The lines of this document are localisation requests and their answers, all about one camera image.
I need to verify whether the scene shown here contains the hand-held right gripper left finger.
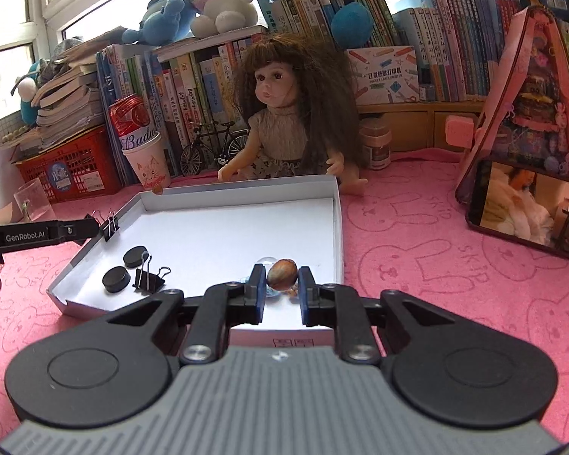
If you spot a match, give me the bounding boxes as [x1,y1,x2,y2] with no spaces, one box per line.
[107,263,269,366]

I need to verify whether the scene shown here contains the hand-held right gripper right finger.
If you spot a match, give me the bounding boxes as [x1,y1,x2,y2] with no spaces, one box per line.
[298,266,461,365]

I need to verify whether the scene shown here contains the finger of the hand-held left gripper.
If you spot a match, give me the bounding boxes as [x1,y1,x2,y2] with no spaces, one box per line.
[54,215,100,244]

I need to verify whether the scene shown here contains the brown oval stone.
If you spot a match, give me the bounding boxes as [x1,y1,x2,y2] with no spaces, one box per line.
[267,258,298,291]

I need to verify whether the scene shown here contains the small black binder clip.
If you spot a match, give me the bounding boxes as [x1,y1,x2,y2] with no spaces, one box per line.
[92,209,120,242]

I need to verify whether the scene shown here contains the white cardboard box tray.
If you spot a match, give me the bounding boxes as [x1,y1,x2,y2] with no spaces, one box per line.
[46,174,344,347]

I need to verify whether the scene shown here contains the thick black round puck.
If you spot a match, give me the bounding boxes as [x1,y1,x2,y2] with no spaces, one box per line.
[102,267,131,292]

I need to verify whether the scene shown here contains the thin black round disc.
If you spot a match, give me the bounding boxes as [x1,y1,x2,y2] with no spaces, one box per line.
[123,245,153,267]

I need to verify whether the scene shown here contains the large black binder clip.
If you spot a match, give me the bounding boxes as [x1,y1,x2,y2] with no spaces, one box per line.
[132,253,171,293]

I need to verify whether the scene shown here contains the clear glass cup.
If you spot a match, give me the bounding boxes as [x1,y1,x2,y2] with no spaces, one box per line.
[14,179,54,221]

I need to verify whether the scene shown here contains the red plastic basket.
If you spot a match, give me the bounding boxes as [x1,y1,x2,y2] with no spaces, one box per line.
[13,126,124,204]

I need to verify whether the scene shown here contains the white paper cup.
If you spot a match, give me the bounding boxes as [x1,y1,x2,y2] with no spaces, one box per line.
[122,130,171,189]

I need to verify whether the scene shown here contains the red beverage can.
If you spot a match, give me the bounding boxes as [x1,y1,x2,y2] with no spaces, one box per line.
[108,94,155,150]

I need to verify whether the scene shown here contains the blue and white plush toy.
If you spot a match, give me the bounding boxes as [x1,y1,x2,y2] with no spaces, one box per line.
[12,57,46,126]

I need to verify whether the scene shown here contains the pink rabbit print blanket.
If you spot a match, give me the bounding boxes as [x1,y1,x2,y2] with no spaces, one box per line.
[0,147,569,441]

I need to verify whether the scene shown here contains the stack of worn books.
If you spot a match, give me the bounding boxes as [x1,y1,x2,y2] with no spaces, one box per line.
[2,26,124,152]

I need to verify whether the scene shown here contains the black miniature bicycle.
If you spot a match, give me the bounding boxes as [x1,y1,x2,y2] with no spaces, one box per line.
[179,121,251,177]

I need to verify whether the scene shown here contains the brown lidded jar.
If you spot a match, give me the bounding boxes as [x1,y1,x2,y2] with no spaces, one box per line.
[359,118,392,170]

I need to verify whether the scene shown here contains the brown haired doll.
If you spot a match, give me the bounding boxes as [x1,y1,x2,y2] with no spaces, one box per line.
[218,33,368,197]

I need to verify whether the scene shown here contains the row of upright books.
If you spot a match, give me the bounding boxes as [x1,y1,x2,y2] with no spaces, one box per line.
[97,0,569,176]

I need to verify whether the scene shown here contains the blue elephant plush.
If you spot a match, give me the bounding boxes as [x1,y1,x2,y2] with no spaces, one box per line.
[122,0,204,46]

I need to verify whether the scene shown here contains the window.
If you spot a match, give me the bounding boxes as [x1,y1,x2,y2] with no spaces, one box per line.
[0,0,181,129]

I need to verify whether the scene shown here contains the black smartphone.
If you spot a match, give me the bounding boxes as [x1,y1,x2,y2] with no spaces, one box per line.
[465,158,569,261]

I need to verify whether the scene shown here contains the colourful printed carton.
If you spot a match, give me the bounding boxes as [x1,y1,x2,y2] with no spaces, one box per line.
[346,46,420,105]

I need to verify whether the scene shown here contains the white and pink rabbit plush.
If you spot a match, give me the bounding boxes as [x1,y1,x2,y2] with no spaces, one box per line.
[180,0,259,39]

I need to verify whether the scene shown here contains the pink house shaped bag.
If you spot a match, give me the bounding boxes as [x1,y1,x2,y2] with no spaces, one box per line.
[455,6,569,209]

